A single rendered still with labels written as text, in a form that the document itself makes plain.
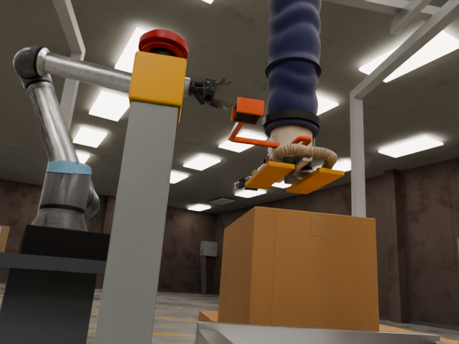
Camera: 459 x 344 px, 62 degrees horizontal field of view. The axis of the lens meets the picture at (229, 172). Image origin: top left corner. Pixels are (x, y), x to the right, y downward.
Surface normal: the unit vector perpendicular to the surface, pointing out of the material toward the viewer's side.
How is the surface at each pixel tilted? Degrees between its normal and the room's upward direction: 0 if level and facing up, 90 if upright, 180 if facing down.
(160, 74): 90
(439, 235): 90
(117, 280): 90
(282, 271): 90
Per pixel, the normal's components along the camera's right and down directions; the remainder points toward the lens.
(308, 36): 0.35, -0.08
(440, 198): -0.86, -0.19
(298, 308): 0.17, -0.25
